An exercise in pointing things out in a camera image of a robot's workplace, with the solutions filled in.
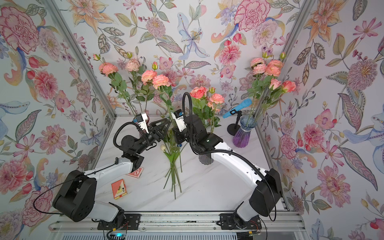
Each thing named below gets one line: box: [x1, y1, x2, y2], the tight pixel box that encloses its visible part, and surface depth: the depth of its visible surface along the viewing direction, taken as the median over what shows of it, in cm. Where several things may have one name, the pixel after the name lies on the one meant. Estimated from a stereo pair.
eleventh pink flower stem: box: [141, 61, 175, 144], surface depth 67 cm
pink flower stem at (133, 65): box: [125, 51, 145, 114], surface depth 87 cm
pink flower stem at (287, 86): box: [264, 80, 296, 112], surface depth 79 cm
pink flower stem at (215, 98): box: [207, 87, 225, 134], surface depth 75 cm
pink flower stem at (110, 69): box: [93, 54, 136, 116], surface depth 81 cm
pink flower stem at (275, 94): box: [257, 78, 283, 115], surface depth 80 cm
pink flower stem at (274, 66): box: [265, 52, 287, 77], surface depth 78 cm
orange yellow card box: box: [111, 178, 128, 200], surface depth 84 cm
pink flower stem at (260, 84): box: [246, 57, 274, 127], surface depth 84 cm
